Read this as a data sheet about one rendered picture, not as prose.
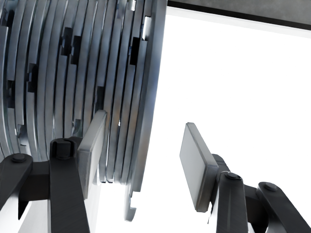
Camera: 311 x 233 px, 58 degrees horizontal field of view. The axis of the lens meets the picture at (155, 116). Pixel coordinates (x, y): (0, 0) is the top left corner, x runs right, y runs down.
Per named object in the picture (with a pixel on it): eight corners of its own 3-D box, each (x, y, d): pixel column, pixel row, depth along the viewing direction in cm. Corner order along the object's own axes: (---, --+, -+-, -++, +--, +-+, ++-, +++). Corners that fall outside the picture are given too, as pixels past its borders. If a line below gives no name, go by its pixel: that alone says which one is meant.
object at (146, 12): (156, -96, 29) (164, -95, 29) (137, 39, 57) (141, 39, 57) (120, 187, 22) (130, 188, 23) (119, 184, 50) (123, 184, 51)
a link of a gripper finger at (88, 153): (86, 202, 15) (72, 200, 15) (103, 147, 22) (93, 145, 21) (91, 150, 14) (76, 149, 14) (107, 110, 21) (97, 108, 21)
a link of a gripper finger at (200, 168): (206, 164, 15) (220, 166, 15) (185, 120, 21) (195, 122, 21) (194, 213, 15) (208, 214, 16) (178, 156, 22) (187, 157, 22)
